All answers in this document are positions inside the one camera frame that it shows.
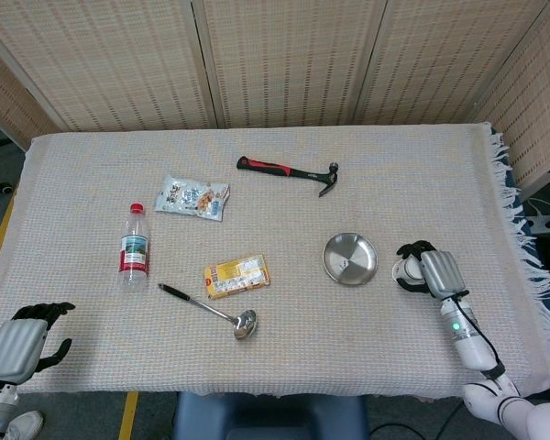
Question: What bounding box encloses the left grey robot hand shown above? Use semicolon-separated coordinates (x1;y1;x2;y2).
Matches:
0;301;77;386

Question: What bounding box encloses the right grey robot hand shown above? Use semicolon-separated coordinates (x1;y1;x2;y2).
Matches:
396;239;470;302

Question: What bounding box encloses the white paper cup blue band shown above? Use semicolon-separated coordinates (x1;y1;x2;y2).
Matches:
390;254;426;289

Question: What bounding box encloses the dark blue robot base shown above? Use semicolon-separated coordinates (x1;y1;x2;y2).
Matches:
171;392;370;440

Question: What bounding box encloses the round metal plate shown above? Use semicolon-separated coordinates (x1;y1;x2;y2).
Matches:
322;232;379;286

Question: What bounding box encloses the white shoe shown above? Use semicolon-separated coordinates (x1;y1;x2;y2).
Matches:
2;411;45;440

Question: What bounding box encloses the dark blue table cover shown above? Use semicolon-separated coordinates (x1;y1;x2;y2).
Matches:
501;167;545;299

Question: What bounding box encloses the clear water bottle red cap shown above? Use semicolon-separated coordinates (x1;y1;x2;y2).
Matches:
117;203;151;291

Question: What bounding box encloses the beige waffle weave tablecloth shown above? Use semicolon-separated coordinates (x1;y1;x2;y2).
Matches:
0;121;550;400

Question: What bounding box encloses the woven bamboo screen panel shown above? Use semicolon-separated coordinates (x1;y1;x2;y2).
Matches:
0;0;219;135
352;0;550;127
471;0;550;192
192;0;389;130
0;38;61;152

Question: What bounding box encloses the yellow cardboard box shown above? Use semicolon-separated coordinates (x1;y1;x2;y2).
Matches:
203;254;272;301

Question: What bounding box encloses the black red claw hammer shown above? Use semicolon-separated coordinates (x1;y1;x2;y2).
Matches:
236;155;341;199

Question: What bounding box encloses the white blue snack bag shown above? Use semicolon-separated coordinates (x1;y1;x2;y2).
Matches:
154;174;231;223

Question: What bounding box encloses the steel ladle black handle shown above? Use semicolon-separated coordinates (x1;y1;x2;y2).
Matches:
158;282;259;341

